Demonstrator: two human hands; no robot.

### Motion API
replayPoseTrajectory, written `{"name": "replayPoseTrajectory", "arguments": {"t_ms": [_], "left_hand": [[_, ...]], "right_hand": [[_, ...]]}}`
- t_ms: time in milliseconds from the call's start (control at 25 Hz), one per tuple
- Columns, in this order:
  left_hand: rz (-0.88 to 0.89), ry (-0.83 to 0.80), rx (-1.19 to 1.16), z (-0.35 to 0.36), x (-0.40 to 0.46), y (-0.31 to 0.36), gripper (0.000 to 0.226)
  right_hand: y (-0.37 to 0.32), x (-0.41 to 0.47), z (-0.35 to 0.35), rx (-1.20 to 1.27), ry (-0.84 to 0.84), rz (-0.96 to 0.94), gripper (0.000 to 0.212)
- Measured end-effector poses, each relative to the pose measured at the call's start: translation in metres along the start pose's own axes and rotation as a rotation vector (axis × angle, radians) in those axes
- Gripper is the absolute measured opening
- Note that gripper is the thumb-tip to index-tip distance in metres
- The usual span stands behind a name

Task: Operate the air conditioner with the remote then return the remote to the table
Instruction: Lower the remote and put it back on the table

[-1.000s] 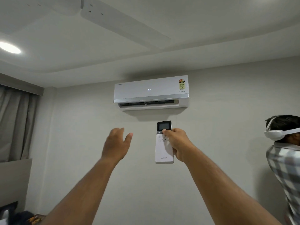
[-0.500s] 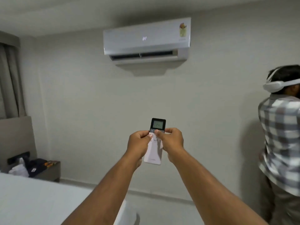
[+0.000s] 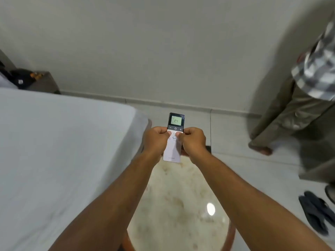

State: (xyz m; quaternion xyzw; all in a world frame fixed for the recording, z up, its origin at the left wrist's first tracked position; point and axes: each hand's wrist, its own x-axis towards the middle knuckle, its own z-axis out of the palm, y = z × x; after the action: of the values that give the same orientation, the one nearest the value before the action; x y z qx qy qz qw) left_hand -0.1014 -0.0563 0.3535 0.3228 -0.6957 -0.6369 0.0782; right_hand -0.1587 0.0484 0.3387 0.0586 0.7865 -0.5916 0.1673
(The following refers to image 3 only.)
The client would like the person's left forearm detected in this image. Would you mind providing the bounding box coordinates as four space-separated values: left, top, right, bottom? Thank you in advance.
49 147 165 251

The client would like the person's right forearm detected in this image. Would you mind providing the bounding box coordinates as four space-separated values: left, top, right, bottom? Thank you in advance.
186 149 335 251

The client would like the white bed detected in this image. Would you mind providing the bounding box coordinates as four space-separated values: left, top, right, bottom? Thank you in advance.
0 87 152 251

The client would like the round marble top table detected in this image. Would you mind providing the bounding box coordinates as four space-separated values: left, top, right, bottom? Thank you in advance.
122 146 236 251

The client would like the black bag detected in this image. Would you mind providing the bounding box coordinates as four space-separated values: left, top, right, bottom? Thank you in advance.
10 69 34 89

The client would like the person's right hand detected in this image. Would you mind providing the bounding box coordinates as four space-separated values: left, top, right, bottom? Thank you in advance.
175 127 207 158

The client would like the white air conditioner remote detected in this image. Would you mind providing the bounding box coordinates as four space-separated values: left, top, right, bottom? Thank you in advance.
163 112 185 163

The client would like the dark wooden bedside table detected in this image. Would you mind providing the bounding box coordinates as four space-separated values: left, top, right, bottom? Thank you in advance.
25 71 61 95

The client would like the person's left hand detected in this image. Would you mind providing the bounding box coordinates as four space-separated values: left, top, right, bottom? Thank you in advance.
143 126 172 155

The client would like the dark blue flip-flop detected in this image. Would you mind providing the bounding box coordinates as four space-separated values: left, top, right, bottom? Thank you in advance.
304 191 335 228
299 195 329 236

